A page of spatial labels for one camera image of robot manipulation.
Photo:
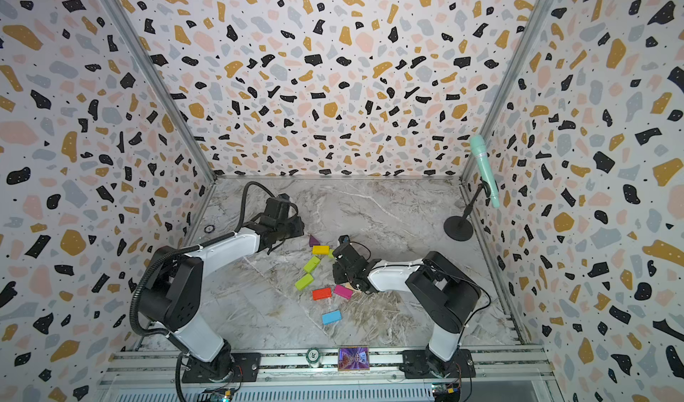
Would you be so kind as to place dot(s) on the purple triangular block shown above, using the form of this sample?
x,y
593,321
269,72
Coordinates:
x,y
314,240

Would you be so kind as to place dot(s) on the aluminium corner post left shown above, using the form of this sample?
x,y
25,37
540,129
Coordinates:
x,y
127,32

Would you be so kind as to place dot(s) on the red block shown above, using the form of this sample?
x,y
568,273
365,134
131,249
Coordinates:
x,y
322,294

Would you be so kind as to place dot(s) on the aluminium corner post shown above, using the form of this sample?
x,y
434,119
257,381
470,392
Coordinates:
x,y
501,37
127,32

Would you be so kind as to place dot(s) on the yellow block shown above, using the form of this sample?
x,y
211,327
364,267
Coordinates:
x,y
321,250

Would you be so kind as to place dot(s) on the colourful small screen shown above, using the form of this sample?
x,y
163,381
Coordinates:
x,y
353,359

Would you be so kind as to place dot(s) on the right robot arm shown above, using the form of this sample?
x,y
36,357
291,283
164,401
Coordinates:
x,y
447,295

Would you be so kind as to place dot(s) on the light blue block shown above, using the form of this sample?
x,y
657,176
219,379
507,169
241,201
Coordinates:
x,y
331,317

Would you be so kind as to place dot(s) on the magenta block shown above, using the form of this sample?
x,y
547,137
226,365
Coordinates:
x,y
343,292

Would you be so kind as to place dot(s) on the aluminium corner post right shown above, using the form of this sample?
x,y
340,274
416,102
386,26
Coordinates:
x,y
501,37

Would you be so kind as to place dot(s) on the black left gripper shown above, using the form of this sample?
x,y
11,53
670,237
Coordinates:
x,y
301,226

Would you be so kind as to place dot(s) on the mint green microphone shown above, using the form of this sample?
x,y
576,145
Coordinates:
x,y
480,155

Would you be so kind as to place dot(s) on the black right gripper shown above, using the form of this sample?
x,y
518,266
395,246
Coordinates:
x,y
338,269

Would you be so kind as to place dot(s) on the round green button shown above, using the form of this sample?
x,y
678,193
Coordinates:
x,y
313,357

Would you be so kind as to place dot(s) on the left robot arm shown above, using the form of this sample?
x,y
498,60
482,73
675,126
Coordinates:
x,y
167,299

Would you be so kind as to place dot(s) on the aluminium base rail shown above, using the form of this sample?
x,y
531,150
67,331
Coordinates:
x,y
491,373

